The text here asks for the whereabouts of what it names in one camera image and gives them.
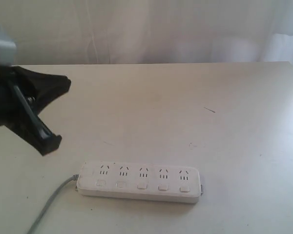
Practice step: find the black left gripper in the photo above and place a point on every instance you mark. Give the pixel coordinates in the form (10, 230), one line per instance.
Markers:
(23, 95)

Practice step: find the white five-outlet power strip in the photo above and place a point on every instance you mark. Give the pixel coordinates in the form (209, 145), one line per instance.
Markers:
(140, 181)

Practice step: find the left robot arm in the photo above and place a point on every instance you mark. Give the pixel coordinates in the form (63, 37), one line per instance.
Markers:
(7, 51)

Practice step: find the white backdrop curtain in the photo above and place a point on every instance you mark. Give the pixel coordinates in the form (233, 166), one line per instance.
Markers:
(148, 31)

